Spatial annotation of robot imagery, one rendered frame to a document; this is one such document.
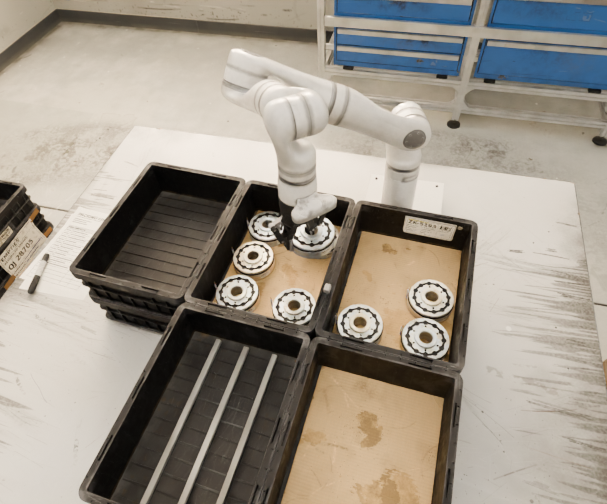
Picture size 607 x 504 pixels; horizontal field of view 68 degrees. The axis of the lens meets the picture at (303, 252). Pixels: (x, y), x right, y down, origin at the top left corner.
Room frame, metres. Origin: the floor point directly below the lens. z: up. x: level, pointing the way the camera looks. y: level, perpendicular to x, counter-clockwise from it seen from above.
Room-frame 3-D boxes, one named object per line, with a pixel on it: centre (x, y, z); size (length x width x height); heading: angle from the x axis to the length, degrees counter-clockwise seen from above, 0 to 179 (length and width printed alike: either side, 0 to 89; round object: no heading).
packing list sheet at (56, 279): (0.90, 0.69, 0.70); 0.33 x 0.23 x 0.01; 162
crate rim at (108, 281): (0.78, 0.34, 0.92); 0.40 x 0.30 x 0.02; 160
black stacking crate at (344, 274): (0.57, -0.22, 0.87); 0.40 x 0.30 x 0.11; 160
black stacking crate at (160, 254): (0.78, 0.34, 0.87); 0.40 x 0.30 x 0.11; 160
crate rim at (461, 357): (0.57, -0.22, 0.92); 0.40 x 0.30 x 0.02; 160
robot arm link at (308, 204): (0.61, -0.01, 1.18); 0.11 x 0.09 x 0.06; 27
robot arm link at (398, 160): (0.93, -0.29, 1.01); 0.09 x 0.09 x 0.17; 2
